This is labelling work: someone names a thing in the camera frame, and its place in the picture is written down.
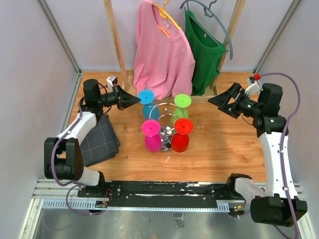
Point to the pink t-shirt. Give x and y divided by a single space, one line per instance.
164 62

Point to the pink wine glass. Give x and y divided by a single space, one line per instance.
151 129

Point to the red wine glass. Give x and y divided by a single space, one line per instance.
180 140

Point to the green tank top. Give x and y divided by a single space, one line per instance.
207 54

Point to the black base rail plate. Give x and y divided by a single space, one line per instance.
160 195

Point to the blue wine glass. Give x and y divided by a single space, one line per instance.
148 104

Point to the green wine glass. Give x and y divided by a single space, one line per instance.
182 101

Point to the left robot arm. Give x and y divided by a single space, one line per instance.
63 159

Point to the orange clothes hanger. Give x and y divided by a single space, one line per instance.
165 17

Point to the wooden clothes rack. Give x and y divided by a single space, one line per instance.
213 89

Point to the dark grey checked cloth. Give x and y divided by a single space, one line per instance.
100 144

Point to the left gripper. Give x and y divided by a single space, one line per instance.
123 99

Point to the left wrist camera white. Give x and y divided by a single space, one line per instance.
111 81

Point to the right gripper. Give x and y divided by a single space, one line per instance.
221 101

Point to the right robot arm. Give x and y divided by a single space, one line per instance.
279 202

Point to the chrome wine glass rack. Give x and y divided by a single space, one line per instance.
169 113

